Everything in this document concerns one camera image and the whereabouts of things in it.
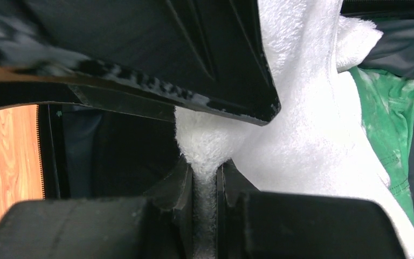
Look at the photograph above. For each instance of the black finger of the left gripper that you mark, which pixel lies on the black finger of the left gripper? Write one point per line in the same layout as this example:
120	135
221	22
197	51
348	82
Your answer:
137	57

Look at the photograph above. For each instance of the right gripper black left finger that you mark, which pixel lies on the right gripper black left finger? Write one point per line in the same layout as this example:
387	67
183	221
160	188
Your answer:
157	224

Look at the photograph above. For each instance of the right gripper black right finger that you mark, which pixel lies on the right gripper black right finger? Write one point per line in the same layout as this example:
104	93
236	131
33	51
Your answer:
255	224

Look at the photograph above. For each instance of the yellow Pikachu hard-shell suitcase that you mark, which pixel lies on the yellow Pikachu hard-shell suitcase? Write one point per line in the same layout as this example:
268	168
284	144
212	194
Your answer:
88	153

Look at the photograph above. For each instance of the green garment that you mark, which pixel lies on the green garment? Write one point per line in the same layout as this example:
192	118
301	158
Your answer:
387	103

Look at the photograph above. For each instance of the white towel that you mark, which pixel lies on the white towel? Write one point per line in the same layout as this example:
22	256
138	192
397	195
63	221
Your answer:
316	144

